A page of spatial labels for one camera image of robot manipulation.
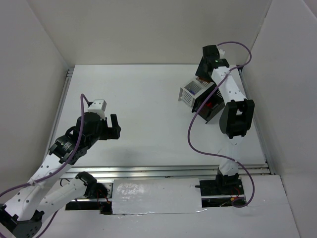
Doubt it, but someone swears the brown lego plate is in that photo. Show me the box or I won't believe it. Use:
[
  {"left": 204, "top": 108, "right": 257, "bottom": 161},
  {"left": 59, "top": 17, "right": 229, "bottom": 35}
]
[{"left": 197, "top": 77, "right": 210, "bottom": 84}]

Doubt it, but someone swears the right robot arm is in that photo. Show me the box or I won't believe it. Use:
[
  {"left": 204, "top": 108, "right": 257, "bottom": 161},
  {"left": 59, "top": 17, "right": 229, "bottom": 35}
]
[{"left": 199, "top": 45, "right": 255, "bottom": 192}]

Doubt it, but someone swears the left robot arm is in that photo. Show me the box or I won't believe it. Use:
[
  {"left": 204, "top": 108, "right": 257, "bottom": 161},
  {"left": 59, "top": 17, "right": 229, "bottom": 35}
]
[{"left": 0, "top": 112, "right": 121, "bottom": 238}]

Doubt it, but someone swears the white slatted container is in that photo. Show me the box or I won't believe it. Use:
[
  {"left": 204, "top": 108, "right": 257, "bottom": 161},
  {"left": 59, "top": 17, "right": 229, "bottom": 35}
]
[{"left": 178, "top": 76, "right": 215, "bottom": 108}]

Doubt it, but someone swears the black slatted container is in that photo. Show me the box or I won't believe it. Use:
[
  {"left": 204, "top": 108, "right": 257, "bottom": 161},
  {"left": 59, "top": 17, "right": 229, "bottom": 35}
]
[{"left": 192, "top": 84, "right": 224, "bottom": 123}]

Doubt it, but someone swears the white tape panel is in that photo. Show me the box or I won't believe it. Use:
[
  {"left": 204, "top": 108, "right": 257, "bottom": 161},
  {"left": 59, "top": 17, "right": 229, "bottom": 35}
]
[{"left": 112, "top": 178, "right": 203, "bottom": 215}]

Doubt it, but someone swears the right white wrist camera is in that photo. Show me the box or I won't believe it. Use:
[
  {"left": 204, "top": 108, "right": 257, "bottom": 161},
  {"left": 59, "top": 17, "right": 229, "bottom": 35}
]
[{"left": 218, "top": 48, "right": 225, "bottom": 59}]

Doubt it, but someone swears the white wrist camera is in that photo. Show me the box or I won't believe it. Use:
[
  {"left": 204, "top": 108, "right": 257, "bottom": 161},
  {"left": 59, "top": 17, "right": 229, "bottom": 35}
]
[
  {"left": 218, "top": 48, "right": 225, "bottom": 59},
  {"left": 88, "top": 99, "right": 106, "bottom": 119}
]

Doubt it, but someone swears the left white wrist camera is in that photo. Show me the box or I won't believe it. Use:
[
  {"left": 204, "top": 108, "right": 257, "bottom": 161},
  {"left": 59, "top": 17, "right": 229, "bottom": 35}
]
[{"left": 88, "top": 99, "right": 106, "bottom": 119}]

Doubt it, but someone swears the aluminium front rail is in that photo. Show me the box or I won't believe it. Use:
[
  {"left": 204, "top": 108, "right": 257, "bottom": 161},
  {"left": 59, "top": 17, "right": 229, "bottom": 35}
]
[{"left": 59, "top": 165, "right": 275, "bottom": 180}]

